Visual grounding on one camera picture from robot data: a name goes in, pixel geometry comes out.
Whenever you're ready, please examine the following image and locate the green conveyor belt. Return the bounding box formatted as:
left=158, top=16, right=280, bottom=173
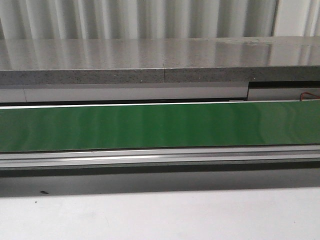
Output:
left=0, top=100, right=320, bottom=153

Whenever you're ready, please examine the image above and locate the grey stone countertop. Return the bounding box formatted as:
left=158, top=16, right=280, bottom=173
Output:
left=0, top=36, right=320, bottom=86

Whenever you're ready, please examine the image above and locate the white curtain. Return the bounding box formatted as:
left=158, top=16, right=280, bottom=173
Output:
left=0, top=0, right=320, bottom=40

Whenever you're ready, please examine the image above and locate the aluminium conveyor frame rail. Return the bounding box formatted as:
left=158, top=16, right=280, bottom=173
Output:
left=0, top=144, right=320, bottom=169

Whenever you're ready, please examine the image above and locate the red wire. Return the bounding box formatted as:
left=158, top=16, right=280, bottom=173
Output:
left=300, top=92, right=320, bottom=102

